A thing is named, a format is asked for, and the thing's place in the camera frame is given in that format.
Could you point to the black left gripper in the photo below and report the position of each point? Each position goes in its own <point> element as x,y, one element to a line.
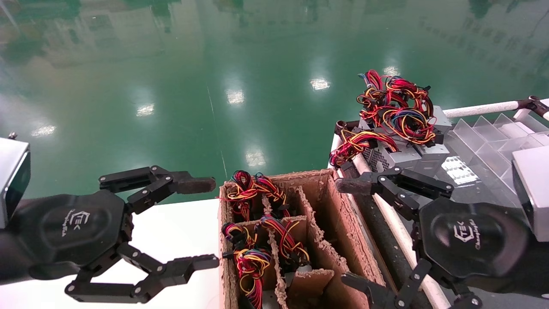
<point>73,227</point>

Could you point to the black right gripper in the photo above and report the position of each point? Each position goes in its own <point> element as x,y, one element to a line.
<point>472,236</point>

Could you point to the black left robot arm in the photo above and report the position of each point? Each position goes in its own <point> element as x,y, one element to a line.
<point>8,257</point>

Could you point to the brown cardboard box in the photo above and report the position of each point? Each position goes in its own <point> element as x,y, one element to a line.
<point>341,219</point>

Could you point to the brown cardboard divider grid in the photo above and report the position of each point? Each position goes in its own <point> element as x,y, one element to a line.
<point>311,283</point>

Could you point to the black pipe joint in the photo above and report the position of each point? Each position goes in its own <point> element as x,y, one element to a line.
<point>343,126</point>
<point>534,104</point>

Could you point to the clear acrylic compartment tray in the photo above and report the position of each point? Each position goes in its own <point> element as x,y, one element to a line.
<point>484,137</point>

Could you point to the white foam block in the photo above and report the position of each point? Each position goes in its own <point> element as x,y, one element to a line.
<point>514,130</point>

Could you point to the long white pipe rail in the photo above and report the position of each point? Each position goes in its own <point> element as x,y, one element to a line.
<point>396,231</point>

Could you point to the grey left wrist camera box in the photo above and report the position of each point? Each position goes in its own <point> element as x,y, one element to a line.
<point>10,171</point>

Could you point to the short white pipe rail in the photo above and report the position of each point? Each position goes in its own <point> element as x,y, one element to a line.
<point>521,115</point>

